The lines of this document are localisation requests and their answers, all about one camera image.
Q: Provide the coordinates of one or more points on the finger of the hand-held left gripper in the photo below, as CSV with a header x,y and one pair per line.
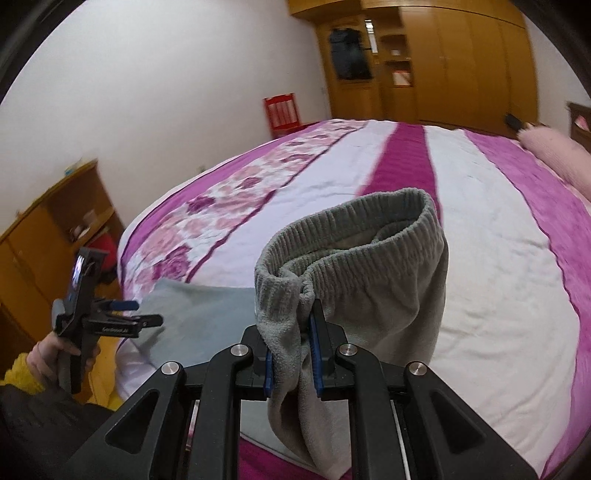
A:
x,y
124,306
151,321

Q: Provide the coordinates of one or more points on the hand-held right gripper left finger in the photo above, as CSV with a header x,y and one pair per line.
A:
x,y
268,374

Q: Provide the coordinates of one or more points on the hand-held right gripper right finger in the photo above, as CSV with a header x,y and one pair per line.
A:
x,y
316,360

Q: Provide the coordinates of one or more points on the grey pants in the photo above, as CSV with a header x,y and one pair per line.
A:
x,y
392,300

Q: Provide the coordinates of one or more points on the person's left forearm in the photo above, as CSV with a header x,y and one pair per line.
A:
x,y
18,371

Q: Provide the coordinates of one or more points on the person's left hand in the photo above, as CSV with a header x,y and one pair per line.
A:
x,y
46,362

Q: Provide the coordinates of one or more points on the red cloth item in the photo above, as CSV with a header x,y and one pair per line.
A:
x,y
104,254

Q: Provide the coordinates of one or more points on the low wooden cabinet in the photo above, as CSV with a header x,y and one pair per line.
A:
x,y
27,258

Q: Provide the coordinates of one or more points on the person's black clothing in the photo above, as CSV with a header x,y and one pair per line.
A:
x,y
41,434

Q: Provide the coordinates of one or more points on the purple white striped floral blanket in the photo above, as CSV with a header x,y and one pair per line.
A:
x,y
485,277

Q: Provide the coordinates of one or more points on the red wooden chair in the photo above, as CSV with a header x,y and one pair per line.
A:
x,y
282,113

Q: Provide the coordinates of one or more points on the dark hanging clothes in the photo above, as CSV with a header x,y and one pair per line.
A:
x,y
349,55

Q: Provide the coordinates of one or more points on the small black charger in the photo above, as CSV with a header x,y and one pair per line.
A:
x,y
513,121

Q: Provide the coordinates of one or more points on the pink checkered bolster pillow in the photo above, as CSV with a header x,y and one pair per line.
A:
x,y
558,152

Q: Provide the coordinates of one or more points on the wooden wardrobe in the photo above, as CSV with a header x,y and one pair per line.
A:
x,y
461,60

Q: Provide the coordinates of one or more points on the dark wooden headboard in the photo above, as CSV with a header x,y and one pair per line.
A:
x,y
581,120

